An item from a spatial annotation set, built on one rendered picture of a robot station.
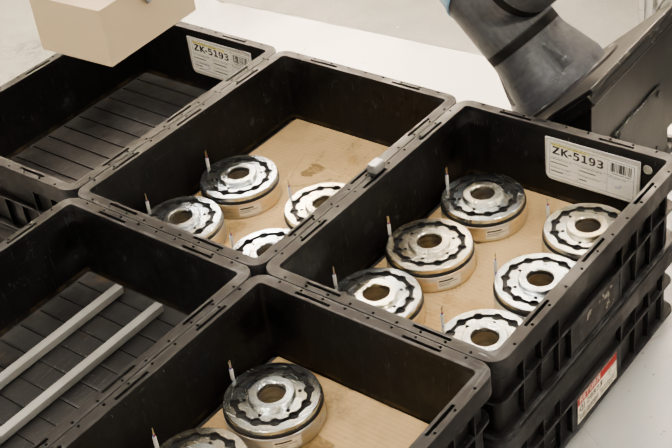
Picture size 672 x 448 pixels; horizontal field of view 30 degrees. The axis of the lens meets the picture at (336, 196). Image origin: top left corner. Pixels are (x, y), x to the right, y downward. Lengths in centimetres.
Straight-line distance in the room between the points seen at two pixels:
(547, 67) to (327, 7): 231
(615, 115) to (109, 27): 65
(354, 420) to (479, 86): 90
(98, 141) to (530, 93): 62
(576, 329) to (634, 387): 18
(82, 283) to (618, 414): 65
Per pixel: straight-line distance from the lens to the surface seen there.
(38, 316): 153
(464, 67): 213
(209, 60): 186
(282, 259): 135
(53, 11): 157
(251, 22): 237
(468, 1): 173
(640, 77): 172
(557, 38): 174
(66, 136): 187
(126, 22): 155
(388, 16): 388
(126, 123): 186
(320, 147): 171
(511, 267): 142
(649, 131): 179
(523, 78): 173
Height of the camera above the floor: 174
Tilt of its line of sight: 34 degrees down
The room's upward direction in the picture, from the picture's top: 8 degrees counter-clockwise
